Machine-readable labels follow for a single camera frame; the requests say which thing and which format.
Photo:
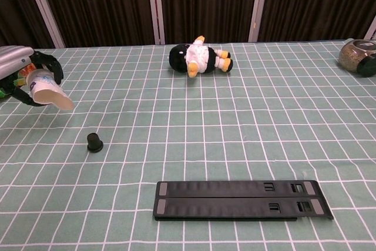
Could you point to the black and silver left hand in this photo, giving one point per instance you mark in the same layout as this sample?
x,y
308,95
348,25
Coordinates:
x,y
11,60

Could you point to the white paper cup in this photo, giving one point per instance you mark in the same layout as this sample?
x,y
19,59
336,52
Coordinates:
x,y
47,92

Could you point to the small black ball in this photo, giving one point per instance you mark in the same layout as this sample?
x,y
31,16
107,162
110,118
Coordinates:
x,y
94,143

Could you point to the green and white snack bag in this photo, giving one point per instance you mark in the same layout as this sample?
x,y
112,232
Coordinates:
x,y
26,72

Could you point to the dark corrugated partition panel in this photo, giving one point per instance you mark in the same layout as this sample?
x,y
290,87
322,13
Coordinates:
x,y
102,7
317,4
205,4
17,7

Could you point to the penguin plush toy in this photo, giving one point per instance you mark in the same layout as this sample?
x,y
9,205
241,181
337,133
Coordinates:
x,y
199,57

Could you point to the green grid tablecloth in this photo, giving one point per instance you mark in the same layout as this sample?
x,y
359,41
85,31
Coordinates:
x,y
205,121

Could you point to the black folded laptop stand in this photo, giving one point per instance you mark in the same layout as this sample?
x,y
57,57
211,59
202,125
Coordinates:
x,y
241,201

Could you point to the glass spice jar black lid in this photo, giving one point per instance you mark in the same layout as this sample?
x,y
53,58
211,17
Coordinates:
x,y
351,57

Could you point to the white partition post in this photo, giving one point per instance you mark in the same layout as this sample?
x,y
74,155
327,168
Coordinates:
x,y
370,30
258,5
44,7
155,5

